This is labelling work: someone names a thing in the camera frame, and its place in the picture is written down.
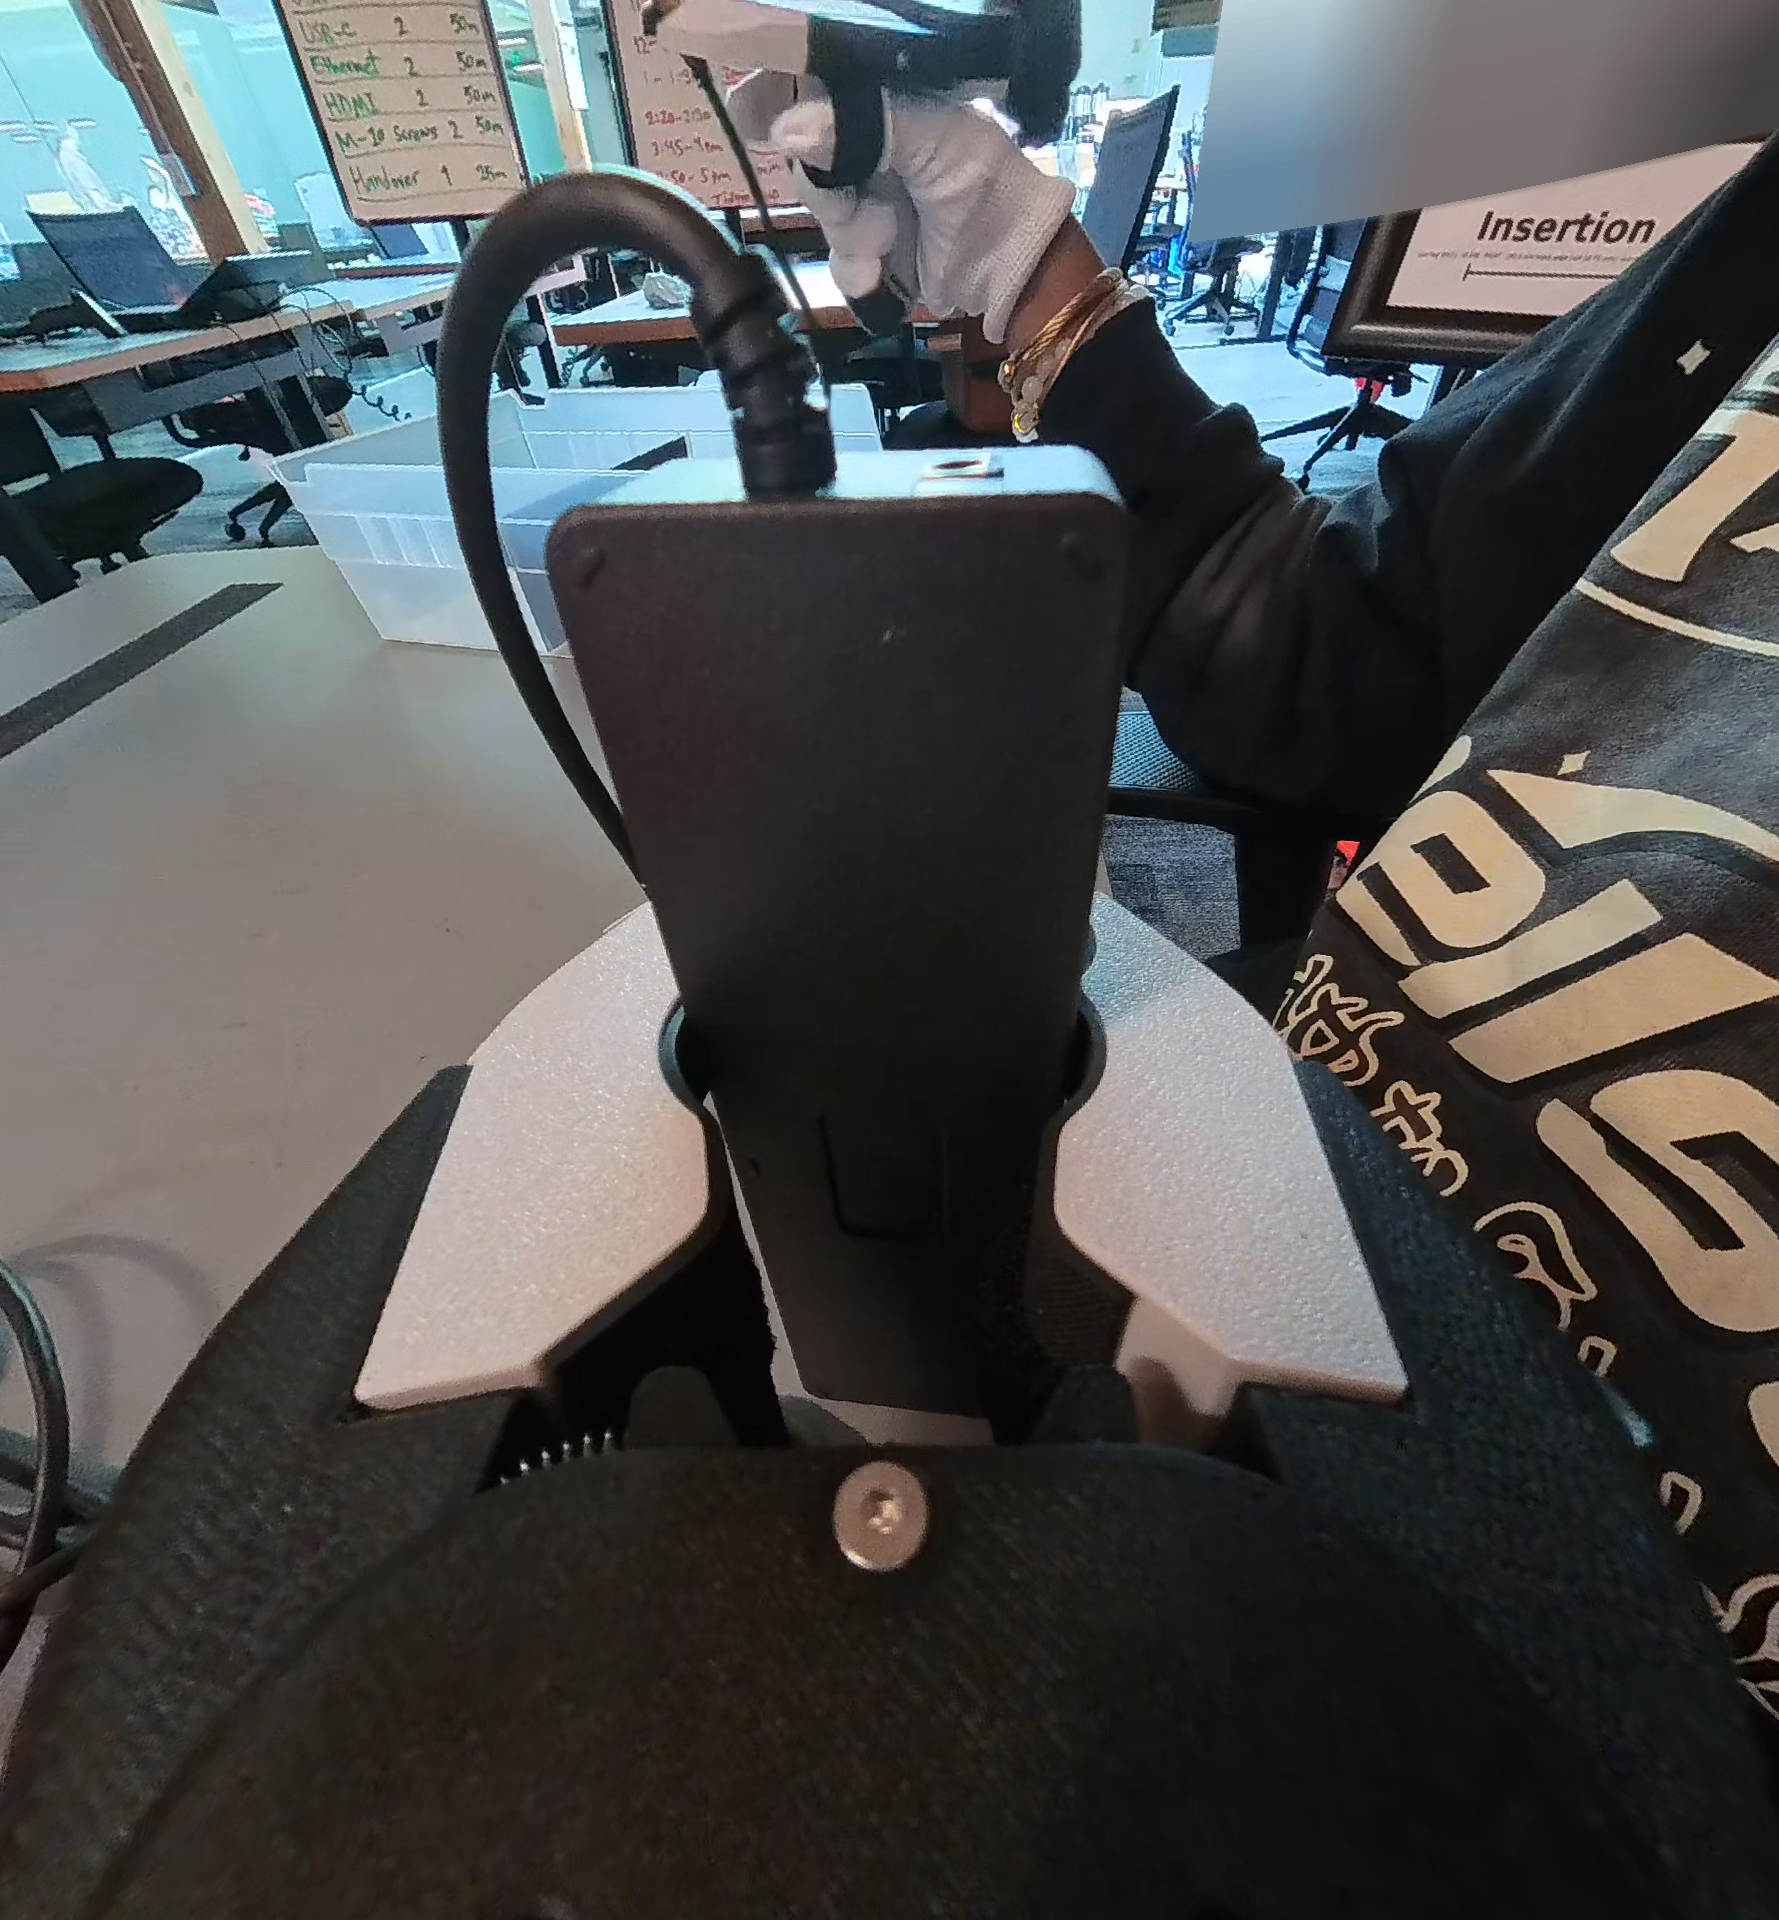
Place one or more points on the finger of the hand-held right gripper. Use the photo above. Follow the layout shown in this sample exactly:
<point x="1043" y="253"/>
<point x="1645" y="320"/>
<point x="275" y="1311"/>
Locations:
<point x="739" y="28"/>

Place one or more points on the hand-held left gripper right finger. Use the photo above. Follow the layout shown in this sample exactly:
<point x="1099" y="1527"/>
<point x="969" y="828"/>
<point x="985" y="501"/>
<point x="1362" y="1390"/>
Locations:
<point x="1233" y="1201"/>

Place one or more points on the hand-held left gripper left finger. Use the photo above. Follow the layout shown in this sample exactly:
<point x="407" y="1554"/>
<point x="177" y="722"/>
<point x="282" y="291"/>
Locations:
<point x="559" y="1186"/>

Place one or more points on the black usb hub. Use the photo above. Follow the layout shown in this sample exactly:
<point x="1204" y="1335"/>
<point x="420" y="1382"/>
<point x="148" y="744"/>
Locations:
<point x="860" y="825"/>

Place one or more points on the clear plastic bin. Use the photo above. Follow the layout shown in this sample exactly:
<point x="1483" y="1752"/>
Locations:
<point x="410" y="527"/>

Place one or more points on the person's right forearm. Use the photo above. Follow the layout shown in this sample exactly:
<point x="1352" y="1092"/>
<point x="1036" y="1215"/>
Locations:
<point x="1280" y="601"/>

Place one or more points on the person's right hand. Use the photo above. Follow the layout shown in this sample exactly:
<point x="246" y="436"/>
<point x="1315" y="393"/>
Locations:
<point x="964" y="212"/>

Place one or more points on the whiteboard on stand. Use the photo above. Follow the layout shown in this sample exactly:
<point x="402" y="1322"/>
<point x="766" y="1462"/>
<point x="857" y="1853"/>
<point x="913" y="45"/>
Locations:
<point x="402" y="107"/>
<point x="679" y="128"/>

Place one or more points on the wooden office desk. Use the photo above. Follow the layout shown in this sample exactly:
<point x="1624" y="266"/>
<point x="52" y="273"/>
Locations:
<point x="632" y="320"/>
<point x="78" y="361"/>

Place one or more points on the framed printed tag board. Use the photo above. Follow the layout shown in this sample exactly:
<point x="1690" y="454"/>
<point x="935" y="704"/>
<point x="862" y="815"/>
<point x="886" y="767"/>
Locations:
<point x="1547" y="246"/>

